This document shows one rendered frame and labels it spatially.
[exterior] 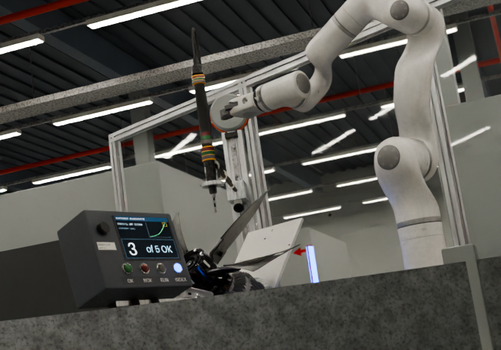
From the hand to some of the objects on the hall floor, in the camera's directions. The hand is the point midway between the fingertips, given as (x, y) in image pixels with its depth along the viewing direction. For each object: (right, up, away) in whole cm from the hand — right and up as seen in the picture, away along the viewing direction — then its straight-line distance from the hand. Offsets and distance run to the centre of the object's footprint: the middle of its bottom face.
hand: (226, 113), depth 293 cm
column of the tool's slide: (+25, -177, +39) cm, 183 cm away
